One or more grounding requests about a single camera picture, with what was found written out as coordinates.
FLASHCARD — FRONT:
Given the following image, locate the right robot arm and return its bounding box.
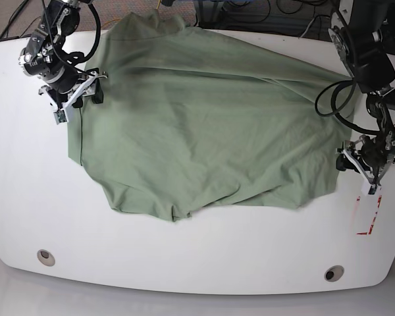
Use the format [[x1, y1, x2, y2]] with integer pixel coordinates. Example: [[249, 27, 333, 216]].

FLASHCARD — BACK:
[[18, 1, 107, 120]]

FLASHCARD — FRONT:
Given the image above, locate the left table cable grommet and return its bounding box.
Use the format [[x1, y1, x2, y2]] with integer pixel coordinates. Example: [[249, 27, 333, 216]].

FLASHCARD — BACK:
[[37, 250, 55, 267]]

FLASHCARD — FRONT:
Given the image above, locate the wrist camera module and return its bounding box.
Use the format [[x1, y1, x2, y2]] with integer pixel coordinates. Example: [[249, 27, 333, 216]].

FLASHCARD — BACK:
[[53, 106, 74, 124], [361, 182, 381, 196]]

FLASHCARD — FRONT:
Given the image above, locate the green polo t-shirt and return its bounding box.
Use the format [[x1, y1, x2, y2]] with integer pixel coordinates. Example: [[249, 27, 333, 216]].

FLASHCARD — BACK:
[[67, 11, 351, 222]]

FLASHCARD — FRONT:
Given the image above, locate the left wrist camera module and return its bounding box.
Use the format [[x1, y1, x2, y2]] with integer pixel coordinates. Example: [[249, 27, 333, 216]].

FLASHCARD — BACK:
[[361, 182, 381, 196]]

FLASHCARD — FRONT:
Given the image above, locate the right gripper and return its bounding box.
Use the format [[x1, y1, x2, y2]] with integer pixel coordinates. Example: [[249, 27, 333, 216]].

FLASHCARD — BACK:
[[38, 68, 109, 112]]

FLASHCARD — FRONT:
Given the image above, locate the red tape rectangle marking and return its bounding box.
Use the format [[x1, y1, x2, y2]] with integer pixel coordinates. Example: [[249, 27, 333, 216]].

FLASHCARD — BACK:
[[353, 186, 382, 236]]

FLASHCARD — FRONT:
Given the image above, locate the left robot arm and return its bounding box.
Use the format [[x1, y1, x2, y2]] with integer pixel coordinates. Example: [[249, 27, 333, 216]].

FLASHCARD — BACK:
[[329, 1, 395, 195]]

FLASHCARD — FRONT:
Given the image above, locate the table cable grommet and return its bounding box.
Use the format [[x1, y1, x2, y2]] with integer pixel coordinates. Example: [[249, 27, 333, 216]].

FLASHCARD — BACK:
[[324, 265, 344, 282], [37, 250, 55, 267]]

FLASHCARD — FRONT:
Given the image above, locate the right table cable grommet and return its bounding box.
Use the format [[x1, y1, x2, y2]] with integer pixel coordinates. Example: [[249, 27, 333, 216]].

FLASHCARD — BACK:
[[324, 265, 344, 282]]

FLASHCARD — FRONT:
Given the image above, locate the white cable on floor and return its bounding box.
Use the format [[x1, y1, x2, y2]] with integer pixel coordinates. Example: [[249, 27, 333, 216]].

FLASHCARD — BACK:
[[298, 16, 323, 40]]

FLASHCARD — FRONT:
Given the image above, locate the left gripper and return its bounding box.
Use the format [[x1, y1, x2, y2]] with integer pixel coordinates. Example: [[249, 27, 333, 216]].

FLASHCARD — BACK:
[[336, 138, 395, 186]]

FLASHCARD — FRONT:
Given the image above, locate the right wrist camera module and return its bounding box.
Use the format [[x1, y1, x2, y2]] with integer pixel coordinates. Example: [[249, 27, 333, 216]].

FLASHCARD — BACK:
[[53, 106, 74, 124]]

